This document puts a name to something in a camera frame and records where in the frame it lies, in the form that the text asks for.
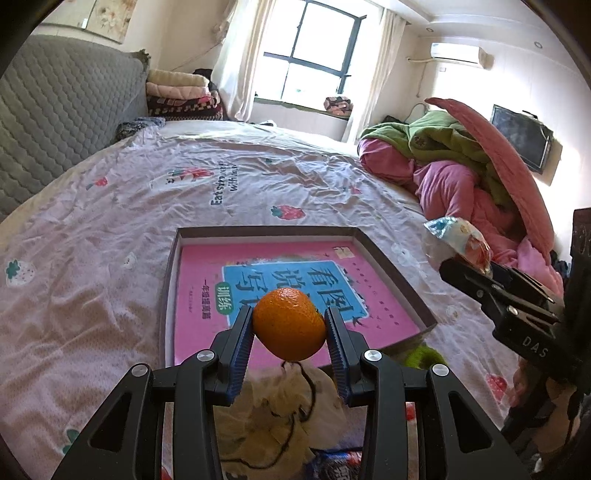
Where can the crumpled cream bag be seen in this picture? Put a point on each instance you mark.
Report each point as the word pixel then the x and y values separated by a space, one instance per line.
pixel 272 415

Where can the dark blue patterned cloth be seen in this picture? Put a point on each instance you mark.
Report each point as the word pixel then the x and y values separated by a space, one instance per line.
pixel 138 127

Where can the white air conditioner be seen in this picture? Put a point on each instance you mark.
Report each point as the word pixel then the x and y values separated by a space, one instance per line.
pixel 457 54

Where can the blue snack packet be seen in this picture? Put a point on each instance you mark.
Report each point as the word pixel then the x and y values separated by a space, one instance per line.
pixel 332 466

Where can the strawberry print bedsheet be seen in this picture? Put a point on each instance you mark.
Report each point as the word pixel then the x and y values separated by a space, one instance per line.
pixel 115 230

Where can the wall television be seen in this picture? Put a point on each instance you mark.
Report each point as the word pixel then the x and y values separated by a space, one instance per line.
pixel 519 134

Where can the floral wall painting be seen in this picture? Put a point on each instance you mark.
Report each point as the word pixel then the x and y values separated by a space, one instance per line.
pixel 108 18

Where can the pink quilt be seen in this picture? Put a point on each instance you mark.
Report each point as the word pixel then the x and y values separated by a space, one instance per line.
pixel 443 189

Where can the pink patterned bag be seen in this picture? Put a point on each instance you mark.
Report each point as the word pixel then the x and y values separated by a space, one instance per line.
pixel 338 105

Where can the pink book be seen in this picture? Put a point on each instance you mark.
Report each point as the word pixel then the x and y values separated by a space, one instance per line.
pixel 203 277

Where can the window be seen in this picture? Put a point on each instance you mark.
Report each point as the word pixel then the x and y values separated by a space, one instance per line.
pixel 318 41

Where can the pink folded blanket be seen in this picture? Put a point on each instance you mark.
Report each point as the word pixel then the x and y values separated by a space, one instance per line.
pixel 184 99

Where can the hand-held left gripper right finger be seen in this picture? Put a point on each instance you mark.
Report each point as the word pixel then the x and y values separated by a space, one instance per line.
pixel 339 355

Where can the green blanket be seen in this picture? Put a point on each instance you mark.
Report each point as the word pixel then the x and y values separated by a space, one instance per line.
pixel 438 138

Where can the pink quilted cushion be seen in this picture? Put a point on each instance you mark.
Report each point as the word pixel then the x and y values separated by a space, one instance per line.
pixel 503 161

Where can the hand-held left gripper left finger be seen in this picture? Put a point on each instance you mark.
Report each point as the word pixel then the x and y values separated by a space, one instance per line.
pixel 241 355

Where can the black garment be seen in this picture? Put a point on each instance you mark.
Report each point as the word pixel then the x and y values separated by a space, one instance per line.
pixel 205 78

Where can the dark checkered folded blanket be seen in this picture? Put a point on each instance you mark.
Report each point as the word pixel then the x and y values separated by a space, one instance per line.
pixel 184 112

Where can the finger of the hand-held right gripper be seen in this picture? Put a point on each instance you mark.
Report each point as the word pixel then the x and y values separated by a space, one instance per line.
pixel 471 281
pixel 531 290

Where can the clear snack packet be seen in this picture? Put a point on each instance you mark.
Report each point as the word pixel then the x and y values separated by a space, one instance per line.
pixel 455 240

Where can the red snack packet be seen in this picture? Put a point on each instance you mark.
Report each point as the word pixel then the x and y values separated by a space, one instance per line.
pixel 412 424

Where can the orange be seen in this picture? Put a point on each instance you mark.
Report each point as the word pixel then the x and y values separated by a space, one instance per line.
pixel 288 323

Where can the shallow cardboard box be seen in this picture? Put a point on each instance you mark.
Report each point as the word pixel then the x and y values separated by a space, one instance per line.
pixel 171 277

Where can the white curtain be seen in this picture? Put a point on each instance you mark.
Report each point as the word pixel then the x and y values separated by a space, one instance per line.
pixel 378 74
pixel 240 55

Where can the grey quilted headboard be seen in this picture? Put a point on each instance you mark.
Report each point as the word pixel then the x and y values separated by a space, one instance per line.
pixel 55 115

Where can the cream folded blanket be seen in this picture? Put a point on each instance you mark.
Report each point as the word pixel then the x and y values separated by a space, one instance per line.
pixel 178 81

